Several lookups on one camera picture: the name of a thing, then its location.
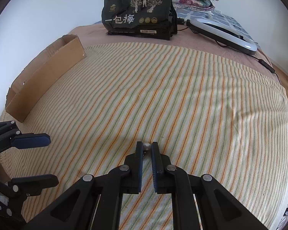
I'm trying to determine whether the pink brown blanket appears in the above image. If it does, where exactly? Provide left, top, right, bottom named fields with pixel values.
left=70, top=23, right=277, bottom=81

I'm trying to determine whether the black ring light cable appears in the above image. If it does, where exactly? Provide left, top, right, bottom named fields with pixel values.
left=176, top=16, right=281, bottom=82

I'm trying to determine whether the white ring light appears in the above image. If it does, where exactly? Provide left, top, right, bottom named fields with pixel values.
left=186, top=18, right=257, bottom=55

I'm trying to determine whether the small pearl earring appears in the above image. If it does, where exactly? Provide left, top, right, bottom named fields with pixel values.
left=143, top=143, right=151, bottom=155

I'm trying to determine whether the black snack bag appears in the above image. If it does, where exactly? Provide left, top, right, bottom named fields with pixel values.
left=101, top=0, right=177, bottom=40

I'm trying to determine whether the striped yellow towel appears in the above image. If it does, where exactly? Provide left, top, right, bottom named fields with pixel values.
left=0, top=43, right=288, bottom=229

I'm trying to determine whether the cardboard box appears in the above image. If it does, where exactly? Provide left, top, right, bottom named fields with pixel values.
left=5, top=34, right=86, bottom=122

